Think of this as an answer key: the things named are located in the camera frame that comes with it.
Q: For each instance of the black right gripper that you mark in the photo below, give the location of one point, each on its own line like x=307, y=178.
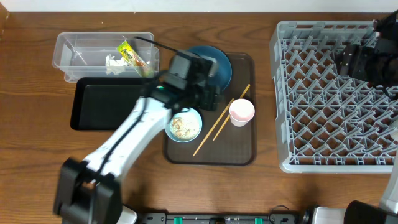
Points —
x=357, y=57

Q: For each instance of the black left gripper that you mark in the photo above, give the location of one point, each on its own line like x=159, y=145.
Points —
x=212, y=102

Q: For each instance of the pink plastic cup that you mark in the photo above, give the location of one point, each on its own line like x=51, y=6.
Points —
x=241, y=112

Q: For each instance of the yellow green snack wrapper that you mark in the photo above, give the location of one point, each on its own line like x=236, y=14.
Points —
x=134, y=60

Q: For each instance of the white tissue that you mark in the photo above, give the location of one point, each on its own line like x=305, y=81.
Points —
x=113, y=66

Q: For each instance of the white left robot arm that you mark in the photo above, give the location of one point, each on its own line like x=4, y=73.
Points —
x=90, y=191

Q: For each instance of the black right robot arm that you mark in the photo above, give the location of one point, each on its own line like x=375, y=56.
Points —
x=378, y=66

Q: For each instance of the grey dishwasher rack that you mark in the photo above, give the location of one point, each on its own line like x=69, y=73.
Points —
x=327, y=122

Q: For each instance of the dark blue plate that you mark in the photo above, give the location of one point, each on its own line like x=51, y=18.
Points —
x=223, y=75

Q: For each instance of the long wooden chopstick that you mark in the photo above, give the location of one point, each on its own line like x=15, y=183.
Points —
x=213, y=127

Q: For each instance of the light blue food bowl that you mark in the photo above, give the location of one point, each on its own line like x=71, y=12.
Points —
x=184, y=126

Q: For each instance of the brown serving tray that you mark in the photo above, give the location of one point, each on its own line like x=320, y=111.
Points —
x=227, y=145

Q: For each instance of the black rectangular tray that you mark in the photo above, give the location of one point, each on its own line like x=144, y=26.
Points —
x=102, y=104

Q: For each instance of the clear plastic bin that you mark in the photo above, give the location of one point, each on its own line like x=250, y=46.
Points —
x=83, y=54

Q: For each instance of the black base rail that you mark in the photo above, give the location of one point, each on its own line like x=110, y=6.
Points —
x=277, y=215

